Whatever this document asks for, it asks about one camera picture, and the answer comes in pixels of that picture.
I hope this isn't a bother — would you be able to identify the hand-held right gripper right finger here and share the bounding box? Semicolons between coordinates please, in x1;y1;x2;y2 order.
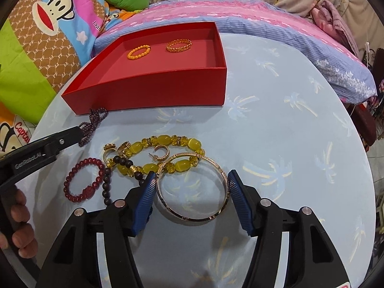
227;169;357;288

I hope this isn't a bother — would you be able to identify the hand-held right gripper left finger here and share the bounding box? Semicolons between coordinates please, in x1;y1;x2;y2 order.
37;172;158;288

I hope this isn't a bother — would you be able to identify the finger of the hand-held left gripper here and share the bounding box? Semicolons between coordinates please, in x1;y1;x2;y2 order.
45;132;86;156
22;125;88;146

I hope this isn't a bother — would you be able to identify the dark purple small-bead bracelet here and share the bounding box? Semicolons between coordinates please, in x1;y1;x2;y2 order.
78;108;109;147

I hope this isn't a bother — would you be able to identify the gold ring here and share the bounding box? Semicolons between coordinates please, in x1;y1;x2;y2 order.
103;144;117;165

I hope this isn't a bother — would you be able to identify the dark brown bead bracelet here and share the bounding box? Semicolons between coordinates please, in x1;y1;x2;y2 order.
102;155;150;207

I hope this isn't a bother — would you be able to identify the thin gold bangle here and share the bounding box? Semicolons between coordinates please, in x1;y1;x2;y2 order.
156;153;230;221

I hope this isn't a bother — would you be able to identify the dark red bead bracelet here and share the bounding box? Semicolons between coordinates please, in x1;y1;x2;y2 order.
63;157;105;201

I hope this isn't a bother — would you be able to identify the yellow stone bead bracelet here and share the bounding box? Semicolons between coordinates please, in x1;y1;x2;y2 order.
108;134;206;178

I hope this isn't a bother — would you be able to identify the red cardboard box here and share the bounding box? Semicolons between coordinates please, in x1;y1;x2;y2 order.
61;22;228;115

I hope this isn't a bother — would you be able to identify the orange bead bracelet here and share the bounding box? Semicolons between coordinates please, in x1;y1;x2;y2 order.
127;45;151;60

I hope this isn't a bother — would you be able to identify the gold chain bracelet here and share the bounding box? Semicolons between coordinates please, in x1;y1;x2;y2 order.
166;38;192;53

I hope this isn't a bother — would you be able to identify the person's left hand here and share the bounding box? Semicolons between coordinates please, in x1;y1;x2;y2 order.
0;189;39;258

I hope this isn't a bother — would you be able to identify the colourful monkey-print blanket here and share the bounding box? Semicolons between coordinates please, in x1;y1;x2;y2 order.
0;0;132;156

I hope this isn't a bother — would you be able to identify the dark red stool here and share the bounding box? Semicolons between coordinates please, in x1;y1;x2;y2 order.
354;102;378;153

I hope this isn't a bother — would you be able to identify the pink and blue pillow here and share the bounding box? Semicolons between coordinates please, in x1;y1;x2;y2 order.
93;0;378;104

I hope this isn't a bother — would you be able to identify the pink folded cloth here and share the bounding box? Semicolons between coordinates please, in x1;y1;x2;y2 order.
309;0;360;57

